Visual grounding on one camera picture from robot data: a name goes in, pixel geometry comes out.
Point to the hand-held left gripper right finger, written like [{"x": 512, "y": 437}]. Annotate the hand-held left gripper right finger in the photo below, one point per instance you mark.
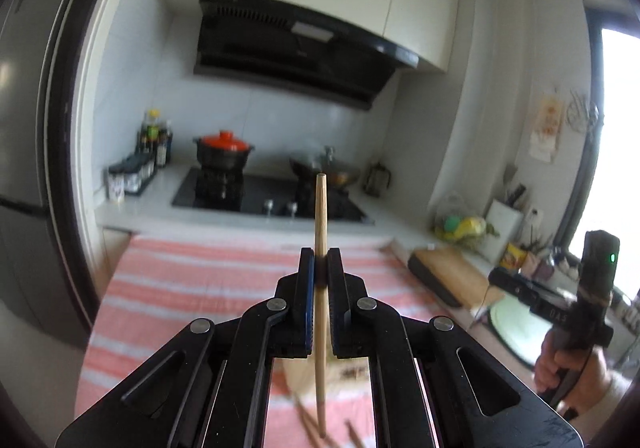
[{"x": 335, "y": 328}]

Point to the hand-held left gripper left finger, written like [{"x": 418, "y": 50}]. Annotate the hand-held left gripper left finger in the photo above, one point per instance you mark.
[{"x": 309, "y": 308}]

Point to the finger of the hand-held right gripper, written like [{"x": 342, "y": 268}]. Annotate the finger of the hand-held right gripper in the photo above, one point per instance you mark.
[{"x": 507, "y": 283}]

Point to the cream plastic utensil box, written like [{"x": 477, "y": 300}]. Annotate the cream plastic utensil box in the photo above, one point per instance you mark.
[{"x": 300, "y": 373}]

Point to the single light wooden chopstick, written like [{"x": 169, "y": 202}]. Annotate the single light wooden chopstick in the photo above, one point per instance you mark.
[{"x": 321, "y": 218}]

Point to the group of brown chopsticks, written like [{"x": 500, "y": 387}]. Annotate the group of brown chopsticks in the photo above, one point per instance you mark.
[{"x": 305, "y": 420}]

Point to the person's right forearm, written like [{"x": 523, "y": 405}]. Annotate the person's right forearm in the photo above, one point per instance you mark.
[{"x": 612, "y": 390}]

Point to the person's right hand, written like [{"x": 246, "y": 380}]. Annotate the person's right hand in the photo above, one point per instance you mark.
[{"x": 587, "y": 378}]

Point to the yellow packet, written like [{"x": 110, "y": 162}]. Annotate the yellow packet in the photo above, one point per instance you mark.
[{"x": 515, "y": 257}]

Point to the green cutting board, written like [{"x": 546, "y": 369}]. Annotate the green cutting board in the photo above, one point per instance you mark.
[{"x": 520, "y": 333}]

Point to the white kitchen tool holder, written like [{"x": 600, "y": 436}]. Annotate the white kitchen tool holder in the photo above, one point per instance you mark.
[{"x": 502, "y": 228}]

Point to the wooden cutting board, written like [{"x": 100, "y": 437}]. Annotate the wooden cutting board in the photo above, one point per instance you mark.
[{"x": 450, "y": 273}]

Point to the plastic bag of fruit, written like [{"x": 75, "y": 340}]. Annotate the plastic bag of fruit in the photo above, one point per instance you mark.
[{"x": 462, "y": 225}]

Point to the pink striped tablecloth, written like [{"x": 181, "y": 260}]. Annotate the pink striped tablecloth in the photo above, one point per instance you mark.
[{"x": 200, "y": 288}]

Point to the wok with glass lid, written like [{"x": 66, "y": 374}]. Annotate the wok with glass lid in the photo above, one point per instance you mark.
[{"x": 342, "y": 172}]

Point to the black gas stove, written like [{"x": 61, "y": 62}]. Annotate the black gas stove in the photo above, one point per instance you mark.
[{"x": 225, "y": 193}]

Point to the window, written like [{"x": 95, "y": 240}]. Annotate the window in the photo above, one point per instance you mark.
[{"x": 620, "y": 127}]

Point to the black clay pot red lid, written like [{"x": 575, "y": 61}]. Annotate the black clay pot red lid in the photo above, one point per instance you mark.
[{"x": 224, "y": 152}]

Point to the spice jars and bottles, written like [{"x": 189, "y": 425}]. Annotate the spice jars and bottles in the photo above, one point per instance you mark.
[{"x": 130, "y": 175}]

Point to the black range hood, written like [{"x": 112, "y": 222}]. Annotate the black range hood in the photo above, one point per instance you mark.
[{"x": 300, "y": 52}]

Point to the grey refrigerator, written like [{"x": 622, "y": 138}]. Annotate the grey refrigerator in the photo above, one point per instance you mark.
[{"x": 25, "y": 127}]

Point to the wall calendar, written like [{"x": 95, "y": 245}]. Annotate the wall calendar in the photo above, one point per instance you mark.
[{"x": 546, "y": 127}]

